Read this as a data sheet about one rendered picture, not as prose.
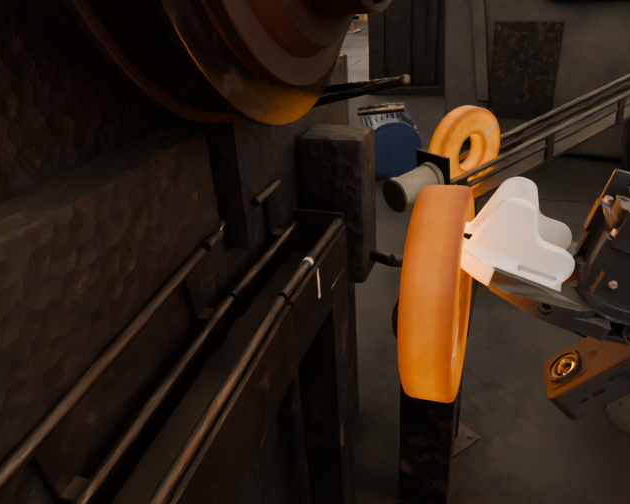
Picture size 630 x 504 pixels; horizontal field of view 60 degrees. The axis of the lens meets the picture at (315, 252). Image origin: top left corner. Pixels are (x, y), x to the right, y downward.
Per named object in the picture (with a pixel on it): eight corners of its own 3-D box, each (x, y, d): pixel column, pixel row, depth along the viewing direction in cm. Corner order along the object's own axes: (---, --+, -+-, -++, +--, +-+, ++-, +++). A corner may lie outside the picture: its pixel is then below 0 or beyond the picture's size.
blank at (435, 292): (432, 147, 42) (478, 147, 40) (435, 302, 50) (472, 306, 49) (388, 268, 30) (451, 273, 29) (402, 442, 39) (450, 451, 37)
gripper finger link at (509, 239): (448, 164, 35) (596, 210, 33) (422, 241, 38) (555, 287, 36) (441, 182, 32) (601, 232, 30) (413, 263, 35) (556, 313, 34)
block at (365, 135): (302, 278, 89) (290, 136, 78) (319, 256, 96) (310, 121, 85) (365, 287, 86) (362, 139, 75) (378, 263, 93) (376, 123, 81)
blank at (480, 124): (448, 205, 103) (461, 211, 100) (413, 152, 93) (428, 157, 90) (496, 144, 104) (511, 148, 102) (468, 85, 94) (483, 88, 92)
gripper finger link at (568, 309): (499, 242, 36) (635, 286, 34) (490, 263, 37) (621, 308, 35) (494, 277, 32) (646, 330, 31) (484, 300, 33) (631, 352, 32)
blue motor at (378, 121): (362, 191, 271) (360, 123, 255) (355, 155, 321) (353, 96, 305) (424, 187, 270) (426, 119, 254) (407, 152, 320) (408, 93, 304)
